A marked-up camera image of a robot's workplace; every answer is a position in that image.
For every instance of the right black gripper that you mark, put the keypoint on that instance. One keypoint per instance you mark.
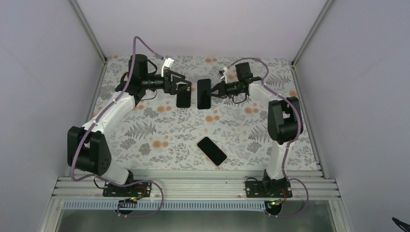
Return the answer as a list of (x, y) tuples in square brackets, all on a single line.
[(221, 87)]

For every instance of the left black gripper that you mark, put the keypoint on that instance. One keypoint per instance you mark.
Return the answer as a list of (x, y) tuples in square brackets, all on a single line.
[(171, 89)]

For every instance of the black phone case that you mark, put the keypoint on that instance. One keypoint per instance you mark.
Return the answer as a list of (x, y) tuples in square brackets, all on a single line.
[(183, 99)]

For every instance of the dark green smartphone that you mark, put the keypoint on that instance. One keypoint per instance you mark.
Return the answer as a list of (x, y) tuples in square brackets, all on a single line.
[(203, 94)]

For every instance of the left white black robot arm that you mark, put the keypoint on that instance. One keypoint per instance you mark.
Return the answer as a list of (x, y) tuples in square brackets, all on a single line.
[(88, 153)]

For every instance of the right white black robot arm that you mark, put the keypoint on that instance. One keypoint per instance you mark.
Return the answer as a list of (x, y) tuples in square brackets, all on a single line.
[(284, 123)]

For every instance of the black phone in pink case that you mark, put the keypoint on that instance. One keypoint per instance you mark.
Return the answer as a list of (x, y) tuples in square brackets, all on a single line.
[(212, 151)]

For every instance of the floral patterned table mat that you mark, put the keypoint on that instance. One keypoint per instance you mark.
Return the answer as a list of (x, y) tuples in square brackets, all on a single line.
[(157, 135)]

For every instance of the black object at corner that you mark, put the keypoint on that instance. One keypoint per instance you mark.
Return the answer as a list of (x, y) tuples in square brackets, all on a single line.
[(402, 225)]

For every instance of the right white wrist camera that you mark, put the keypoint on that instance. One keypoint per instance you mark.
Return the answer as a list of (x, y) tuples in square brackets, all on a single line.
[(223, 74)]

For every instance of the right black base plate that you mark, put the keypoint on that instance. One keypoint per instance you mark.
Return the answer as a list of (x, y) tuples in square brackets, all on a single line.
[(268, 189)]

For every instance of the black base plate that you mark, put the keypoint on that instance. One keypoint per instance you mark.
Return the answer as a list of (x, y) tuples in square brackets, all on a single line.
[(137, 191), (268, 189)]

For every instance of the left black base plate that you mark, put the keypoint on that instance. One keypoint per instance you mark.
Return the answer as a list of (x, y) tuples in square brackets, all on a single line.
[(137, 191)]

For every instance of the slotted grey cable duct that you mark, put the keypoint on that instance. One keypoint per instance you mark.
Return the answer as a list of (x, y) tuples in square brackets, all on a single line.
[(172, 205)]

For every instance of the aluminium rail frame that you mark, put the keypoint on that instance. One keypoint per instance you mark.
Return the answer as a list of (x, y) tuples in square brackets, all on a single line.
[(202, 185)]

